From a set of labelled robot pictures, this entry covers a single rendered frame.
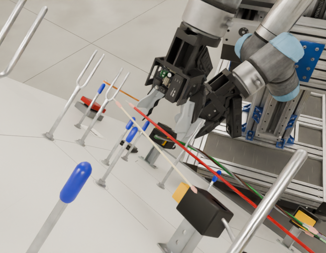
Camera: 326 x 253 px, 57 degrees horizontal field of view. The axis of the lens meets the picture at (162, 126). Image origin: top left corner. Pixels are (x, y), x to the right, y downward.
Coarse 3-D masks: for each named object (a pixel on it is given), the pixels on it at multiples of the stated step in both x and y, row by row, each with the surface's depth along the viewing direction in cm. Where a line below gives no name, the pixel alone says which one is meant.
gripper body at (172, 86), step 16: (176, 32) 46; (192, 32) 48; (176, 48) 49; (192, 48) 48; (160, 64) 51; (176, 64) 48; (192, 64) 50; (160, 80) 51; (176, 80) 48; (192, 80) 48; (176, 96) 49
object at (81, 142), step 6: (120, 72) 49; (126, 78) 48; (108, 90) 49; (114, 96) 48; (102, 108) 48; (96, 114) 49; (90, 126) 49; (84, 138) 49; (78, 144) 48; (84, 144) 50
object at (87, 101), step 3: (84, 96) 76; (81, 99) 76; (84, 99) 75; (87, 99) 75; (90, 99) 78; (84, 102) 75; (87, 102) 75; (90, 102) 74; (96, 102) 80; (87, 105) 76; (93, 105) 74; (96, 105) 75; (99, 105) 78; (90, 108) 75; (93, 108) 74; (96, 108) 75; (99, 108) 76; (96, 111) 77; (102, 111) 77
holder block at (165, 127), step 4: (160, 124) 63; (164, 124) 66; (164, 128) 63; (168, 128) 63; (168, 132) 63; (172, 132) 62; (172, 136) 63; (152, 140) 64; (160, 144) 63; (168, 144) 64; (172, 144) 66; (164, 148) 63; (168, 148) 65
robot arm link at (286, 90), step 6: (294, 72) 72; (288, 78) 72; (294, 78) 74; (270, 84) 75; (276, 84) 73; (282, 84) 73; (288, 84) 74; (294, 84) 75; (270, 90) 79; (276, 90) 76; (282, 90) 75; (288, 90) 76; (294, 90) 76; (276, 96) 79; (282, 96) 78; (288, 96) 78; (294, 96) 79
